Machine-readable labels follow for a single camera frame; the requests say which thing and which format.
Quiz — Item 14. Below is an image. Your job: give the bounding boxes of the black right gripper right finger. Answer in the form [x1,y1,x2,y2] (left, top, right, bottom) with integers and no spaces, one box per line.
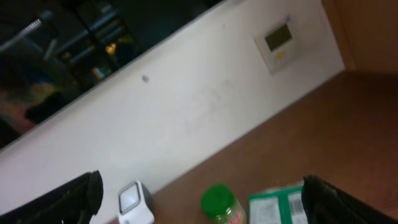
[301,175,397,224]

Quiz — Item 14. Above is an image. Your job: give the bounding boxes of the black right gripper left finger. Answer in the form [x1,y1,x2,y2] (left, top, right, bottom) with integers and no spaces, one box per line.
[1,170,104,224]

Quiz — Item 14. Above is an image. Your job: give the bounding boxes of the green 3M gloves package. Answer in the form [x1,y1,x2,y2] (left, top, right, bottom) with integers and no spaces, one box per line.
[248,182,308,224]

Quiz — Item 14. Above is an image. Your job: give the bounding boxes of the green lid jar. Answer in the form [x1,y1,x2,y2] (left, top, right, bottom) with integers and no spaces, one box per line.
[200,184,247,224]

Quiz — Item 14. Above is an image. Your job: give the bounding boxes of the white barcode scanner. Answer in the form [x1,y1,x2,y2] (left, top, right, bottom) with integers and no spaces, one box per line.
[118,180,155,224]

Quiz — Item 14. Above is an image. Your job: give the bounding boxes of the dark window pane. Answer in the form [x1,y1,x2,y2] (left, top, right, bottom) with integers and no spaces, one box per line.
[1,0,219,147]

